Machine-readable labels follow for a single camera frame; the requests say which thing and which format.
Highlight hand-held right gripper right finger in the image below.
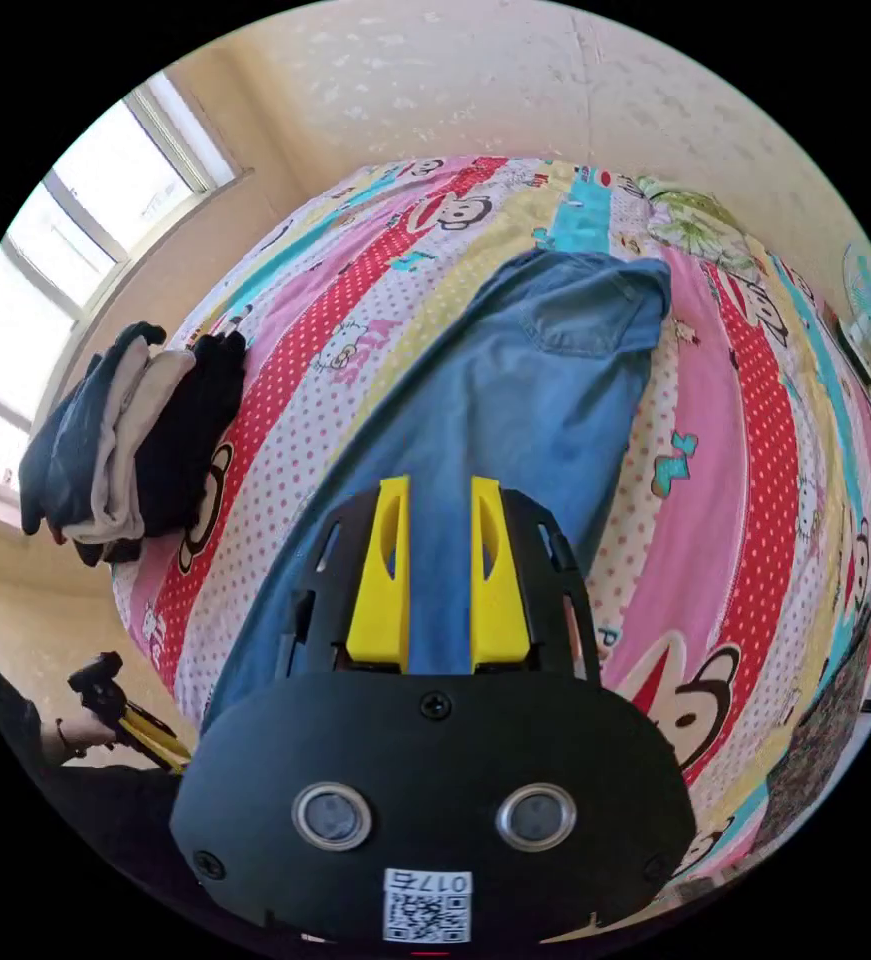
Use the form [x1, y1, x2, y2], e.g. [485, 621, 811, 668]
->
[470, 476, 532, 669]

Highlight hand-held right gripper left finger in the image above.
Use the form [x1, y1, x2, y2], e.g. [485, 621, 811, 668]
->
[346, 475, 411, 665]

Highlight blue jeans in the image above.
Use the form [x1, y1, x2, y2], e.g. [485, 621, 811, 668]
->
[200, 249, 673, 733]

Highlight person's left hand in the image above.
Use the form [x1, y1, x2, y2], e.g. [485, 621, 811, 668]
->
[41, 708, 118, 766]

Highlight person's body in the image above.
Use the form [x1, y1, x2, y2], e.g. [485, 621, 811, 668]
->
[0, 614, 190, 909]

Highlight bed with cartoon print sheet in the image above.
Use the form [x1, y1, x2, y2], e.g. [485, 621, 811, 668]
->
[108, 155, 871, 901]

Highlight pile of clothes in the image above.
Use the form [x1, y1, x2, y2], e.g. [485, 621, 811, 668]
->
[18, 320, 249, 568]

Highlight dark patterned cloth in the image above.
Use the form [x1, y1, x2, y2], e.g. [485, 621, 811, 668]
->
[764, 599, 871, 849]

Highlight green floral pillow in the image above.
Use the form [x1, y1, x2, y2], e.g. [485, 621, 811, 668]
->
[633, 176, 763, 275]

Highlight window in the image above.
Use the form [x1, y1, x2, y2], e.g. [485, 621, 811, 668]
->
[0, 71, 245, 519]

